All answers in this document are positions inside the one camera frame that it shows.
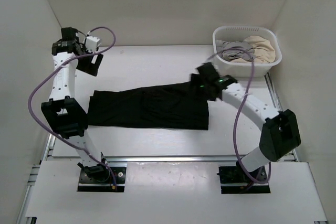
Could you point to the aluminium table frame rail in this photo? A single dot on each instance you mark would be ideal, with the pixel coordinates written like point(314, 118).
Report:
point(125, 68)

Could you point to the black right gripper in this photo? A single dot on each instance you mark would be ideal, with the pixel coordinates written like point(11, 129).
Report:
point(195, 81)

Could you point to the grey garment in basket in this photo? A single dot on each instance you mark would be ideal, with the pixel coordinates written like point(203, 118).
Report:
point(234, 50)

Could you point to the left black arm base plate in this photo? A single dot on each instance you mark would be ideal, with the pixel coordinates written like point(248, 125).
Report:
point(105, 184)

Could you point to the white front cover board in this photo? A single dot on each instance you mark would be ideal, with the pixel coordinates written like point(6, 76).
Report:
point(174, 193)

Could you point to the black trousers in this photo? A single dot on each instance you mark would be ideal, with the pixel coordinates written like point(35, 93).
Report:
point(171, 106)

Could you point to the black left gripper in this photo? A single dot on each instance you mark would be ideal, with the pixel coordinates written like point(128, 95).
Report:
point(91, 68)

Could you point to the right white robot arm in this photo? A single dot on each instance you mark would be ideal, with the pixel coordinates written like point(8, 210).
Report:
point(279, 129)

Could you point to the white plastic laundry basket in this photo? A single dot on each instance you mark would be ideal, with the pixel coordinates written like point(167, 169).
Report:
point(239, 33)

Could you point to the beige garment in basket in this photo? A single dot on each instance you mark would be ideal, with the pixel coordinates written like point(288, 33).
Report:
point(264, 51)

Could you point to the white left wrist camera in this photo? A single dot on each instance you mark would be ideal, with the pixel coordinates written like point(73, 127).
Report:
point(92, 43)

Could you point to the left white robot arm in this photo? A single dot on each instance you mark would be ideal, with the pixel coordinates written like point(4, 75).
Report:
point(62, 111)

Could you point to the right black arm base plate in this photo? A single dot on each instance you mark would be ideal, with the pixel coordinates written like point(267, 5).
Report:
point(234, 181)

